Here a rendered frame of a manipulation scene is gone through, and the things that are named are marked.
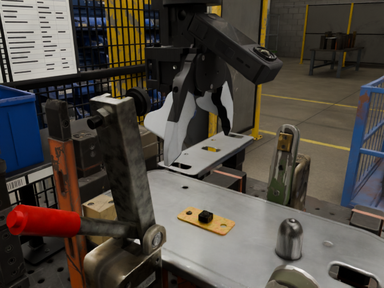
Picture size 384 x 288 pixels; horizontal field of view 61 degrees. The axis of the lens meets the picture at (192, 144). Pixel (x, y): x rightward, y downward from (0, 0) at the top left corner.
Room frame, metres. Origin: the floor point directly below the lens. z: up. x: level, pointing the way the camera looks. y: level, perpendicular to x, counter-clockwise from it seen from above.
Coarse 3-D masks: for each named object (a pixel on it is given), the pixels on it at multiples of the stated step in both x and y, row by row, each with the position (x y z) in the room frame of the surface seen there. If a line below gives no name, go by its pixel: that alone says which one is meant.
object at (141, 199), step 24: (144, 96) 0.30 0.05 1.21; (96, 120) 0.27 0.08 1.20; (120, 120) 0.27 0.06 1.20; (120, 144) 0.28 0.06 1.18; (120, 168) 0.28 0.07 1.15; (144, 168) 0.29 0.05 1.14; (120, 192) 0.29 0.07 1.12; (144, 192) 0.29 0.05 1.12; (120, 216) 0.30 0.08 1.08; (144, 216) 0.29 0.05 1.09
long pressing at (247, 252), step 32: (160, 192) 0.51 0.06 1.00; (192, 192) 0.51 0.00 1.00; (224, 192) 0.51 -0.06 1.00; (160, 224) 0.41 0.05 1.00; (256, 224) 0.41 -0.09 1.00; (320, 224) 0.41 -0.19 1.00; (192, 256) 0.34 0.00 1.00; (224, 256) 0.34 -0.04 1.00; (256, 256) 0.34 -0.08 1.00; (320, 256) 0.34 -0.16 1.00; (352, 256) 0.34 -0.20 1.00
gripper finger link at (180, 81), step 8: (184, 64) 0.39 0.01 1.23; (192, 64) 0.39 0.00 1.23; (184, 72) 0.38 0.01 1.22; (192, 72) 0.39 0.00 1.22; (176, 80) 0.38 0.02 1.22; (184, 80) 0.37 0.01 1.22; (192, 80) 0.39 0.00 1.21; (176, 88) 0.38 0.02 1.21; (184, 88) 0.37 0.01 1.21; (192, 88) 0.39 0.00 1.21; (176, 96) 0.37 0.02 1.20; (184, 96) 0.37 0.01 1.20; (176, 104) 0.37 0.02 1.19; (176, 112) 0.36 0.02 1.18; (168, 120) 0.37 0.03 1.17; (176, 120) 0.36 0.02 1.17
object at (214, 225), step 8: (192, 208) 0.45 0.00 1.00; (184, 216) 0.43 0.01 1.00; (192, 216) 0.43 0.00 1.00; (200, 216) 0.42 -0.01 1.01; (208, 216) 0.42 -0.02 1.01; (216, 216) 0.43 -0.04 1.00; (192, 224) 0.41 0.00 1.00; (200, 224) 0.41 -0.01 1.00; (208, 224) 0.41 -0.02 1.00; (216, 224) 0.41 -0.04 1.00; (224, 224) 0.41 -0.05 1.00; (232, 224) 0.41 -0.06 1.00; (216, 232) 0.39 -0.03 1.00; (224, 232) 0.39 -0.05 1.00
